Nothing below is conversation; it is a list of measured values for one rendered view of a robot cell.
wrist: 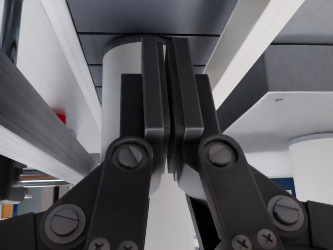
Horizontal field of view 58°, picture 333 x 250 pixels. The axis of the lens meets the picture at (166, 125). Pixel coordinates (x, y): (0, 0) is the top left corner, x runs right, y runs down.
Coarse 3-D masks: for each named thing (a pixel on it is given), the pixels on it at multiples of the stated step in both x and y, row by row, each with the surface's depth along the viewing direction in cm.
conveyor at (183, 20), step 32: (96, 0) 14; (128, 0) 14; (160, 0) 15; (192, 0) 15; (224, 0) 15; (96, 32) 17; (128, 32) 17; (160, 32) 17; (192, 32) 17; (96, 64) 21
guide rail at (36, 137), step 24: (0, 48) 5; (0, 72) 5; (0, 96) 5; (24, 96) 6; (0, 120) 5; (24, 120) 6; (48, 120) 8; (0, 144) 7; (24, 144) 7; (48, 144) 8; (72, 144) 11; (48, 168) 10; (72, 168) 11
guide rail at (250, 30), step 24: (240, 0) 12; (264, 0) 10; (288, 0) 10; (240, 24) 12; (264, 24) 11; (216, 48) 16; (240, 48) 12; (264, 48) 12; (216, 72) 16; (240, 72) 15; (216, 96) 18
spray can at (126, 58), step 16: (112, 48) 18; (128, 48) 17; (112, 64) 17; (128, 64) 17; (112, 80) 17; (112, 96) 17; (112, 112) 16; (112, 128) 16; (160, 192) 15; (176, 192) 15; (160, 208) 15; (176, 208) 15; (160, 224) 14; (176, 224) 15; (192, 224) 16; (160, 240) 14; (176, 240) 15; (192, 240) 16
